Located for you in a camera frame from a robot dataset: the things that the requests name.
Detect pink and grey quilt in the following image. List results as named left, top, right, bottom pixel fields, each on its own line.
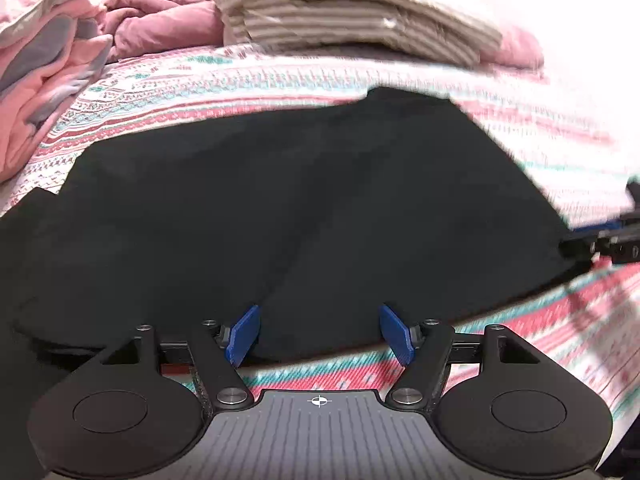
left=0, top=0, right=117, bottom=183

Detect striped beige folded blanket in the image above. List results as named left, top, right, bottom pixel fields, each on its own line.
left=212, top=0, right=503, bottom=67

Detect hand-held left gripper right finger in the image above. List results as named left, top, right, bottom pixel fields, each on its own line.
left=378, top=303, right=545, bottom=407

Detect black pants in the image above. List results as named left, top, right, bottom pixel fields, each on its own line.
left=12, top=86, right=591, bottom=367

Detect patterned pink bed sheet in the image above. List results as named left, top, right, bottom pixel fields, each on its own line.
left=0, top=42, right=640, bottom=423

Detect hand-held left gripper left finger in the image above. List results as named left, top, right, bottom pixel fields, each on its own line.
left=99, top=304, right=262, bottom=407

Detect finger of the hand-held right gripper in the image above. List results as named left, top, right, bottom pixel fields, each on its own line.
left=559, top=210, right=640, bottom=266

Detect pink pillow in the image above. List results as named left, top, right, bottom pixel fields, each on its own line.
left=492, top=25, right=546, bottom=70

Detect black cloth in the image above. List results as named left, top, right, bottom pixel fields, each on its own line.
left=0, top=187, right=71, bottom=476

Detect mauve pink comforter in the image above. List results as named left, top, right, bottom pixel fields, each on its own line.
left=87, top=0, right=226, bottom=63

